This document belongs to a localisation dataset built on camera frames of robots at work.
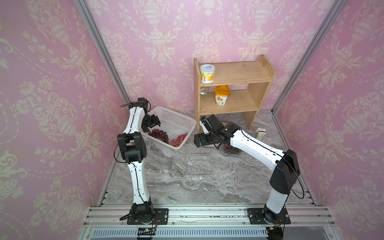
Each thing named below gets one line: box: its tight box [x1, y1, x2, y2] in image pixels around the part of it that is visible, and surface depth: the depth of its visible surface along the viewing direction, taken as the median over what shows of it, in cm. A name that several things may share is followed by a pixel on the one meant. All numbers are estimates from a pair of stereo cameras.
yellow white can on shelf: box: [200, 64, 216, 84], surface depth 74 cm
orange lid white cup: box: [214, 85, 231, 106], surface depth 91 cm
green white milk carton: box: [255, 127, 267, 141], surface depth 94 cm
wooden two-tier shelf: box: [193, 54, 278, 133], surface depth 87 cm
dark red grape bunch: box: [148, 129, 170, 145], surface depth 102 cm
